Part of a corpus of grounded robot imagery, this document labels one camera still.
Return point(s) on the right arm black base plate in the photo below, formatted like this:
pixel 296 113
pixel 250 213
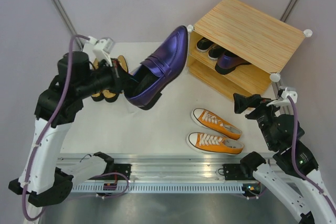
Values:
pixel 231 172

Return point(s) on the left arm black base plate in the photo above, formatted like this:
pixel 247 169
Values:
pixel 124 169

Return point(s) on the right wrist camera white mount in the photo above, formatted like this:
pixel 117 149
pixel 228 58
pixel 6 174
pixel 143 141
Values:
pixel 284 93

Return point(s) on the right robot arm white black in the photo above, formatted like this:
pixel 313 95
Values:
pixel 279 125

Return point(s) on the wooden two-shelf shoe cabinet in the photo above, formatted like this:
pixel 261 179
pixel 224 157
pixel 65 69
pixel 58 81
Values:
pixel 266 43

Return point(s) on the aluminium rail frame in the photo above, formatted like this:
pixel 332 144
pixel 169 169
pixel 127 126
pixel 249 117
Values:
pixel 176 169

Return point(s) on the white slotted cable duct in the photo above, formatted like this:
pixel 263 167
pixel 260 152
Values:
pixel 161 188

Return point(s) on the black canvas sneaker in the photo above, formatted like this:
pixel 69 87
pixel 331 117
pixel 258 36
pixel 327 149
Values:
pixel 204 44
pixel 215 52

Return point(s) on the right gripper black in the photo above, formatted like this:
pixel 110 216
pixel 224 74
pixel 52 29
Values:
pixel 241 102

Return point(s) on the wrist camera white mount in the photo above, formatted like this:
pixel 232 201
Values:
pixel 284 93
pixel 102 48

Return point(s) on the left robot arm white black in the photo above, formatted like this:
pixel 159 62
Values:
pixel 42 183

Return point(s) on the orange canvas sneaker upper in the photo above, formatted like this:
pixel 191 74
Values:
pixel 210 120

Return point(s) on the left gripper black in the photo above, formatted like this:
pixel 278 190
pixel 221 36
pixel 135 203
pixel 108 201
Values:
pixel 111 69

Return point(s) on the orange canvas sneaker lower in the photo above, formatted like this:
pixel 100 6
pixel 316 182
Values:
pixel 211 144

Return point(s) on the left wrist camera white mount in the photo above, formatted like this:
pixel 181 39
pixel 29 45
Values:
pixel 102 48

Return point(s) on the purple loafer shoe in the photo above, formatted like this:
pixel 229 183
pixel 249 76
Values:
pixel 159 69
pixel 228 62

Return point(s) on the gold heeled shoe left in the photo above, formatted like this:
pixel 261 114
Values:
pixel 98 96

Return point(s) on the orange canvas sneaker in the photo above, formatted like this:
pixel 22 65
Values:
pixel 211 144
pixel 210 120

